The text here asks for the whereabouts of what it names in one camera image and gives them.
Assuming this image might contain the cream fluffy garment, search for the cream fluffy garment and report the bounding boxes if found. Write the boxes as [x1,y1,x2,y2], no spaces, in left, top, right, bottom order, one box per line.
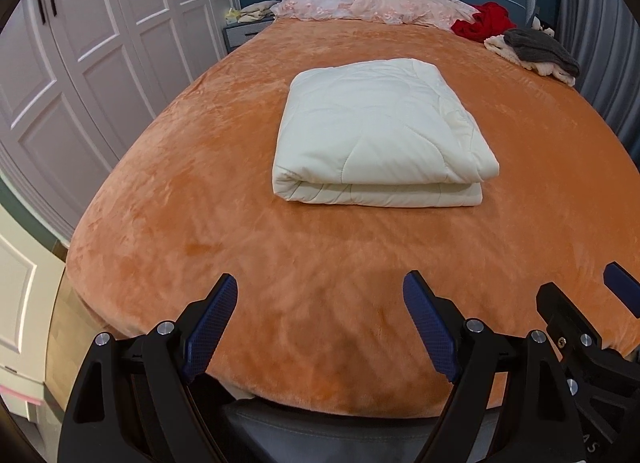
[484,33,578,87]

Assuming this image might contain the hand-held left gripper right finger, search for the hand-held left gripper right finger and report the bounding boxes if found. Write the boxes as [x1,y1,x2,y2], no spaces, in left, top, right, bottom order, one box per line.
[402,270,586,463]

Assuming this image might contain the grey nightstand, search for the grey nightstand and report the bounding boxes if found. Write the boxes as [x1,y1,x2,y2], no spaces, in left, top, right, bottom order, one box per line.
[221,18,276,55]

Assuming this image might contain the white panelled wardrobe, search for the white panelled wardrobe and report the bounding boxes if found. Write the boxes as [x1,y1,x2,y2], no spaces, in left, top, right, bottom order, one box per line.
[0,0,236,244]

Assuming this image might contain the white quilted garment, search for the white quilted garment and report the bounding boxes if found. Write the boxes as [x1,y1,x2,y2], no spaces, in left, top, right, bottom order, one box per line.
[271,57,501,208]

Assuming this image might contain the orange plush blanket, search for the orange plush blanket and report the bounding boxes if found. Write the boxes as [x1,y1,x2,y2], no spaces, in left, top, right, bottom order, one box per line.
[65,17,640,418]

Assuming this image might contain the yellowish cloth pile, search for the yellowish cloth pile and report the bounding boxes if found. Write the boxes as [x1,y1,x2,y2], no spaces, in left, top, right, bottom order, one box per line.
[224,0,280,25]

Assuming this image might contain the cream door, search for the cream door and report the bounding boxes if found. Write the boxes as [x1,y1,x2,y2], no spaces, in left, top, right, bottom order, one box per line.
[0,203,68,424]

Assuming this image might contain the grey knitted garment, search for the grey knitted garment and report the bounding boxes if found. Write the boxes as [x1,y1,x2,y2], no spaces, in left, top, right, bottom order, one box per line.
[502,27,581,76]

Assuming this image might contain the grey-blue curtain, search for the grey-blue curtain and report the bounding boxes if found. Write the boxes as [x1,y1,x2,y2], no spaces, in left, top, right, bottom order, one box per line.
[555,0,640,154]

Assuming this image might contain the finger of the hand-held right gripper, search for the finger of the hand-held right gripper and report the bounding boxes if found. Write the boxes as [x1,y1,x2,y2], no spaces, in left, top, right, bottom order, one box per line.
[536,282,616,369]
[602,261,640,319]

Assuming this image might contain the pink floral quilt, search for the pink floral quilt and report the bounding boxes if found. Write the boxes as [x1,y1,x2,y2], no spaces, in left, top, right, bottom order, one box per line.
[270,0,483,30]

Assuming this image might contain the red garment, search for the red garment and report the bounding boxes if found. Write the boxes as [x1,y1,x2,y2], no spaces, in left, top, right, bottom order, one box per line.
[451,2,517,42]

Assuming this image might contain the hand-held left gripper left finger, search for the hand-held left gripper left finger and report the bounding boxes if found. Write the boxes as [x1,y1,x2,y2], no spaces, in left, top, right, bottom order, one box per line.
[59,273,238,463]

